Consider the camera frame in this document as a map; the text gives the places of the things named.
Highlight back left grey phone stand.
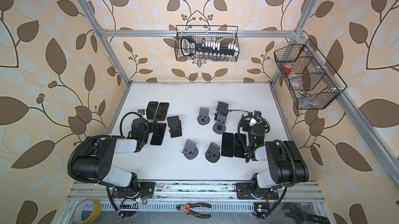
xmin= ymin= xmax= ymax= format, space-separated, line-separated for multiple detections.
xmin=197 ymin=107 xmax=211 ymax=125

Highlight front right grey phone stand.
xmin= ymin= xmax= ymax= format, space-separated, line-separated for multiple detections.
xmin=205 ymin=142 xmax=221 ymax=163

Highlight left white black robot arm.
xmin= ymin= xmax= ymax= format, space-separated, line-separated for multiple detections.
xmin=67 ymin=111 xmax=166 ymax=218

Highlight red capped bottle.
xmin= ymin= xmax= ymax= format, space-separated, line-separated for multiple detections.
xmin=283 ymin=63 xmax=293 ymax=74

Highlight grey phone stand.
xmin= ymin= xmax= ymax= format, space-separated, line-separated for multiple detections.
xmin=197 ymin=107 xmax=211 ymax=125
xmin=205 ymin=142 xmax=221 ymax=163
xmin=182 ymin=139 xmax=198 ymax=160
xmin=213 ymin=113 xmax=227 ymax=135

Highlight front left grey phone stand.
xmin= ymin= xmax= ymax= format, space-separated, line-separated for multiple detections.
xmin=182 ymin=139 xmax=198 ymax=160

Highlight orange handled pliers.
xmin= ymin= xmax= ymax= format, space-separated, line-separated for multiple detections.
xmin=176 ymin=202 xmax=213 ymax=219

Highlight middle grey phone stand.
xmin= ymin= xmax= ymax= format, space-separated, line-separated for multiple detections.
xmin=213 ymin=113 xmax=227 ymax=135

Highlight wire basket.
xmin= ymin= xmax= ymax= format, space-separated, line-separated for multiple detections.
xmin=274 ymin=40 xmax=347 ymax=110
xmin=174 ymin=24 xmax=240 ymax=62

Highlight back wire basket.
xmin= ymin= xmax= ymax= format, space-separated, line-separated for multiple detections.
xmin=174 ymin=24 xmax=240 ymax=62

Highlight black adjustable wrench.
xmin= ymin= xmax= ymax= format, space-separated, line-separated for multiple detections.
xmin=283 ymin=203 xmax=330 ymax=224

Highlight red-edged black phone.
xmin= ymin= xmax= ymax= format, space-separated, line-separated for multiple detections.
xmin=150 ymin=123 xmax=167 ymax=146

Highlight yellow tape roll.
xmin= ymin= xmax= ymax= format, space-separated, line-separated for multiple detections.
xmin=72 ymin=199 xmax=102 ymax=224

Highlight black socket tool set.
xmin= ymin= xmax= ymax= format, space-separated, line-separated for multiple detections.
xmin=179 ymin=36 xmax=240 ymax=57

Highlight right wire basket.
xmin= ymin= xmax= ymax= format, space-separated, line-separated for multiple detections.
xmin=274 ymin=40 xmax=347 ymax=110

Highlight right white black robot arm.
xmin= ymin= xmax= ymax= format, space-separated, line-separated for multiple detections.
xmin=237 ymin=111 xmax=309 ymax=219

